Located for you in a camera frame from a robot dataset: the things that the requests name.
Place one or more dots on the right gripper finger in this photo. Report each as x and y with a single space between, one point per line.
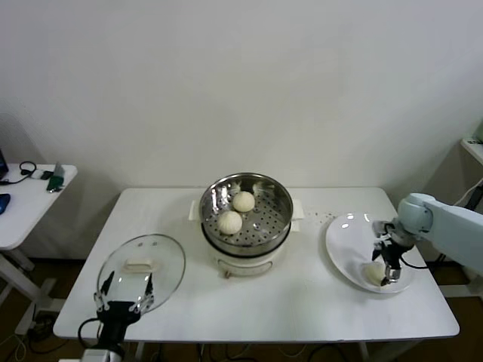
377 252
394 274

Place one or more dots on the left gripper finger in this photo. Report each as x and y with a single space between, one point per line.
149 288
106 284

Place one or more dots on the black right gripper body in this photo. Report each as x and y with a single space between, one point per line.
389 256

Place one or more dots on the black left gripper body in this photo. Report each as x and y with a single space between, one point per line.
115 313

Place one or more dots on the white steamed baozi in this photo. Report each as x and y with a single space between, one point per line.
243 201
229 222
371 273

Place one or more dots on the pale left robot arm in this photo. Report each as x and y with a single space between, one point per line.
116 356

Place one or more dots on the pale right robot arm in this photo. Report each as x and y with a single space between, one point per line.
449 226

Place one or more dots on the perforated steel steamer basket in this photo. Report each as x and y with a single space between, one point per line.
211 200

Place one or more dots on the white round plate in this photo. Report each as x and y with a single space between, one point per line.
347 241

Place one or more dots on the white table leg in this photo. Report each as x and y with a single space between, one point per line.
139 351
364 351

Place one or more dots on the floor power strip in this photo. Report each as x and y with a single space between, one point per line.
45 322

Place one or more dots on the white electric cooker pot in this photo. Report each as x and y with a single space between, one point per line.
245 267

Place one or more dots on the white side table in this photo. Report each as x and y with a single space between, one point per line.
30 205

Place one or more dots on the green and grey device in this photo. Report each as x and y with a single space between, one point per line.
56 183

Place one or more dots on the small black device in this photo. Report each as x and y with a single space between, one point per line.
47 174

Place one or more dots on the small white box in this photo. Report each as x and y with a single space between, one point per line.
37 173

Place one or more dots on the blue rounded object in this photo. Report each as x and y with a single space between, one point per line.
3 203

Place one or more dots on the dark laptop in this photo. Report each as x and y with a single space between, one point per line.
2 162

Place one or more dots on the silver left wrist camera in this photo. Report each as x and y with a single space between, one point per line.
94 356

